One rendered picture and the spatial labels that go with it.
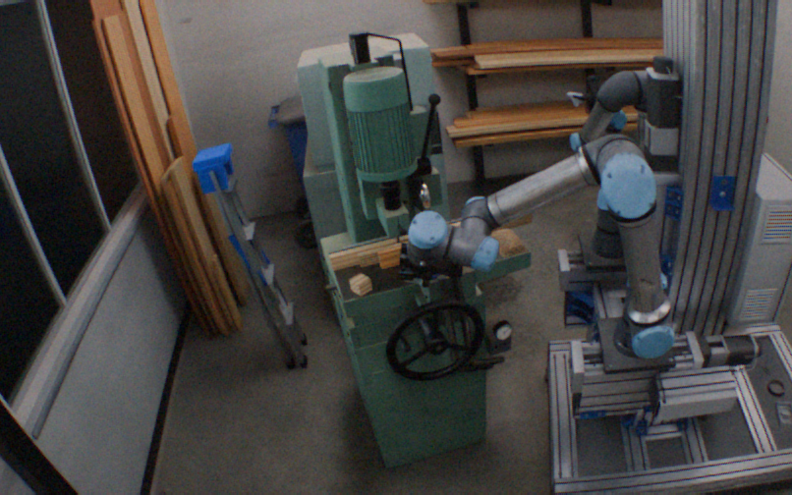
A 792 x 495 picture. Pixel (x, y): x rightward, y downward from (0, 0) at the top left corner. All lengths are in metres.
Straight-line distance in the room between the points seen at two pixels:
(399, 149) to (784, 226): 1.19
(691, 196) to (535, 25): 2.79
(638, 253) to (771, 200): 0.57
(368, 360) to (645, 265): 0.98
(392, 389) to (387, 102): 0.96
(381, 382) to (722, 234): 1.22
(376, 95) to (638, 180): 0.75
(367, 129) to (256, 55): 2.45
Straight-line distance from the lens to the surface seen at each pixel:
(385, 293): 1.64
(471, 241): 1.17
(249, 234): 2.46
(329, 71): 1.70
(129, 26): 2.99
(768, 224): 1.61
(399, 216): 1.66
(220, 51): 3.91
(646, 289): 1.23
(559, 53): 3.68
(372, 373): 1.83
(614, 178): 1.05
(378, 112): 1.49
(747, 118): 1.48
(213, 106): 4.01
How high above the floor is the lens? 1.86
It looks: 32 degrees down
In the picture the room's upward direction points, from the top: 9 degrees counter-clockwise
